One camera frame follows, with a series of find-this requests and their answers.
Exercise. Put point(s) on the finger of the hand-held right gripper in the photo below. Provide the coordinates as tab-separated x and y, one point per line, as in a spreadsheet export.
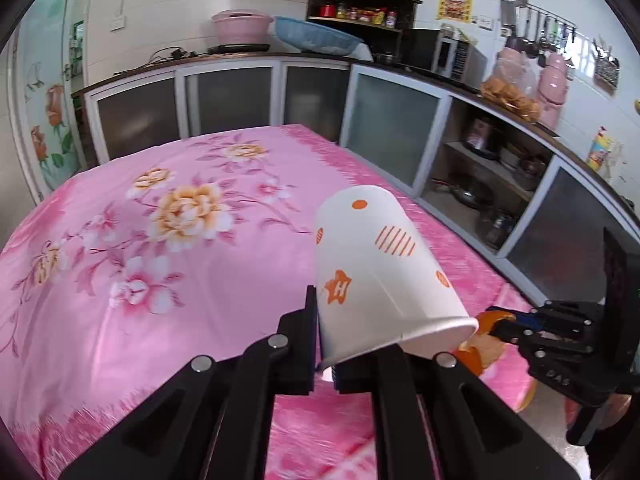
560	360
555	312

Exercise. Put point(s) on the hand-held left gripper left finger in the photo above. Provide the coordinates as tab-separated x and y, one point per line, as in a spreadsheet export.
300	355

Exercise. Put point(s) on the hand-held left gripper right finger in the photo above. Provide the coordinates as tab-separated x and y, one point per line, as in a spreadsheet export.
390	385

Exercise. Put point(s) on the orange peel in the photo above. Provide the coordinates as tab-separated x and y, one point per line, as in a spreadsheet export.
482	347

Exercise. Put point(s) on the white paper cup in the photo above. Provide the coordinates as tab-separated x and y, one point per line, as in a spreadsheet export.
375	280

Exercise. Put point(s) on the glass lid pot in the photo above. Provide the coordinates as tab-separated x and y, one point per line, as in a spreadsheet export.
497	227

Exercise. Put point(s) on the dark pots in cabinet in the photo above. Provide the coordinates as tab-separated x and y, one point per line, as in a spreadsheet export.
527	167

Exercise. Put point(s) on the steel pan in cabinet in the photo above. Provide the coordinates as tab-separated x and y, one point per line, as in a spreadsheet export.
465	191

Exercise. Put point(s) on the pink floral blanket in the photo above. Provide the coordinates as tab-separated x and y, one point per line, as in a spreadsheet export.
150	285

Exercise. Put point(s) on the pink thermos jug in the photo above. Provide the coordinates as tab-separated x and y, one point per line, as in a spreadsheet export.
552	90

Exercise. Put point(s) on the plastic bag of fried food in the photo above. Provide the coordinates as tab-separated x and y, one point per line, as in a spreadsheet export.
512	92

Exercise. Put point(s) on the hanging tool rack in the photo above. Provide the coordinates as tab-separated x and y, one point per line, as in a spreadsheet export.
606	67

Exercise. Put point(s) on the kitchen counter cabinet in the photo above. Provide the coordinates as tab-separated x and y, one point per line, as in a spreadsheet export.
395	120

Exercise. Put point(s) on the silver microwave oven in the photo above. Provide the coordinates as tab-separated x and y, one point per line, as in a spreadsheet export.
450	57

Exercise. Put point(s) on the hanging kitchen utensils rack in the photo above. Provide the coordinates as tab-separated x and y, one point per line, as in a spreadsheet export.
540	25

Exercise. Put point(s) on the black induction cooker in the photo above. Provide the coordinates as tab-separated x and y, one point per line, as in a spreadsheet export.
237	48

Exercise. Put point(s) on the blue plastic basin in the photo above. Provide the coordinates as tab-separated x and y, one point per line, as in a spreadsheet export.
315	35

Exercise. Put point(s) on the pink pot with lid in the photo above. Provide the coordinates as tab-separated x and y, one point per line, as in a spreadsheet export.
240	27

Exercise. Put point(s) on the dark wooden spice shelf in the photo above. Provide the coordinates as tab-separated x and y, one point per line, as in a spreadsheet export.
410	12

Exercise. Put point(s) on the small red pot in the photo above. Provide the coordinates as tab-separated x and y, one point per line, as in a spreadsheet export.
327	10

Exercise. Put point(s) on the row of sauce jars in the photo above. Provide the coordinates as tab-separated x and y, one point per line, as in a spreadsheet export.
370	15

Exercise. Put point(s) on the flower print glass door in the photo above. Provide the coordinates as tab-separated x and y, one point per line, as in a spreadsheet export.
47	110

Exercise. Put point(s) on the white wall switch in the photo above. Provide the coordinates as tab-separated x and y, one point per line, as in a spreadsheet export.
486	22

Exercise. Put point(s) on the yellow wall poster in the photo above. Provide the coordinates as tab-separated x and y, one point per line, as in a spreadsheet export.
455	3

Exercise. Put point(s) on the white wall socket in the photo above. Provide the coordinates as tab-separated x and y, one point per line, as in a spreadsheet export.
118	22

